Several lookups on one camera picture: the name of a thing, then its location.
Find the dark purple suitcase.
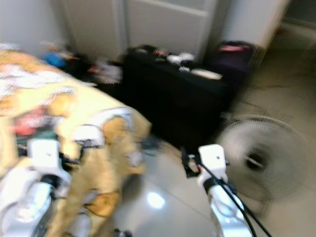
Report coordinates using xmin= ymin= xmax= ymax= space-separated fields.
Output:
xmin=208 ymin=41 xmax=261 ymax=97

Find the grey standing fan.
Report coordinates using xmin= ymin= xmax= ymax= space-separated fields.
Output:
xmin=216 ymin=115 xmax=299 ymax=204

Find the blue item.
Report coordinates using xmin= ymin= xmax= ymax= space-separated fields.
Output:
xmin=40 ymin=42 xmax=75 ymax=69

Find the white crumpled item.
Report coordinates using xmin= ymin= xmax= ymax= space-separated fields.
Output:
xmin=167 ymin=52 xmax=196 ymax=66

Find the yellow cartoon print blanket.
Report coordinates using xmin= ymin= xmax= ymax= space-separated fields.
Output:
xmin=0 ymin=43 xmax=151 ymax=237

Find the small red item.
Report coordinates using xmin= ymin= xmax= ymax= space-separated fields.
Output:
xmin=156 ymin=47 xmax=171 ymax=60

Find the white clothes pile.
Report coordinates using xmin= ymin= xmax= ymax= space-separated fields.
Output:
xmin=88 ymin=59 xmax=123 ymax=84

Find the dark red cover book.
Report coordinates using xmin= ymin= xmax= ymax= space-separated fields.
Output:
xmin=11 ymin=105 xmax=61 ymax=149

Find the flat white item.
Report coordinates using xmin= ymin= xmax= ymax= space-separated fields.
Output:
xmin=189 ymin=68 xmax=223 ymax=81

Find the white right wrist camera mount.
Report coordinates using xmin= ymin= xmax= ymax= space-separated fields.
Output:
xmin=197 ymin=144 xmax=228 ymax=191

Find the black cabinet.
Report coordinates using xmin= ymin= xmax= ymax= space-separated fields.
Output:
xmin=119 ymin=46 xmax=235 ymax=151

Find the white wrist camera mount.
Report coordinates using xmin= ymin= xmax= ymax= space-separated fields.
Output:
xmin=197 ymin=144 xmax=228 ymax=191
xmin=27 ymin=138 xmax=66 ymax=184

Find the white wardrobe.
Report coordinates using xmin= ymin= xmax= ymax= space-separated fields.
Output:
xmin=59 ymin=0 xmax=220 ymax=61

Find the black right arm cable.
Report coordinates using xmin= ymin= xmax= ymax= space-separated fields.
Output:
xmin=197 ymin=159 xmax=276 ymax=237

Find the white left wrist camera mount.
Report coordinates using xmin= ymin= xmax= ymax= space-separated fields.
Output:
xmin=27 ymin=138 xmax=66 ymax=184

